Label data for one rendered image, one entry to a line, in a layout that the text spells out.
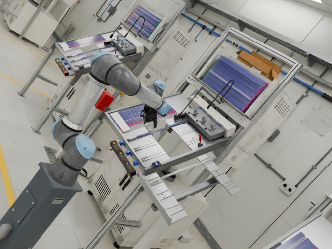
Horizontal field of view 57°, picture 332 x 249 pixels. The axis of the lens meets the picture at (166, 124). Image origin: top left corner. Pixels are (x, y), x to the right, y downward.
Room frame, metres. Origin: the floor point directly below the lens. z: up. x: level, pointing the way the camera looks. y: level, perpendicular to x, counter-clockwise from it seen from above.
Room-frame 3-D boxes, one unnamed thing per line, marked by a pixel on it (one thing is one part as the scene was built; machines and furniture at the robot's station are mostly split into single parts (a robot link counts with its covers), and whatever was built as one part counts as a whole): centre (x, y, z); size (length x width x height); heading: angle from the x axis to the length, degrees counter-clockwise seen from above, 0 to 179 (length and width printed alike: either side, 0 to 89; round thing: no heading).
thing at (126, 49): (3.39, 0.93, 0.66); 1.01 x 0.73 x 1.31; 138
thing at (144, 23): (3.56, 0.81, 0.95); 1.35 x 0.82 x 1.90; 138
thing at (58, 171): (1.44, 0.24, 0.60); 0.15 x 0.15 x 0.10
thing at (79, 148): (1.45, 0.25, 0.72); 0.13 x 0.12 x 0.14; 63
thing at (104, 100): (2.70, 0.59, 0.39); 0.24 x 0.24 x 0.78; 48
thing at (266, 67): (2.73, -0.34, 1.82); 0.68 x 0.30 x 0.20; 48
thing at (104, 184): (2.57, -0.25, 0.31); 0.70 x 0.65 x 0.62; 48
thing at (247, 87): (2.44, -0.22, 1.52); 0.51 x 0.13 x 0.27; 48
